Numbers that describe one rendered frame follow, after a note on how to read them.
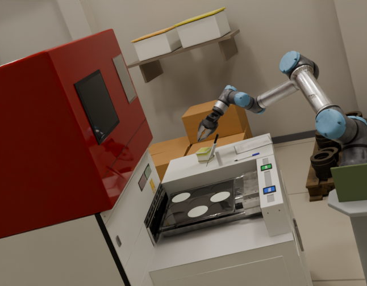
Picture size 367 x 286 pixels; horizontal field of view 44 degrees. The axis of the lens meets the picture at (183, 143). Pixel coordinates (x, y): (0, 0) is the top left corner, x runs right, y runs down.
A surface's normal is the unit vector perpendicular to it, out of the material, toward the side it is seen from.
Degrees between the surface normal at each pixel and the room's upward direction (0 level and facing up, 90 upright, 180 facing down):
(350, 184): 90
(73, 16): 90
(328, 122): 56
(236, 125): 90
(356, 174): 90
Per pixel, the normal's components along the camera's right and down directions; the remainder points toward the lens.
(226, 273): -0.12, 0.33
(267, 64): -0.36, 0.39
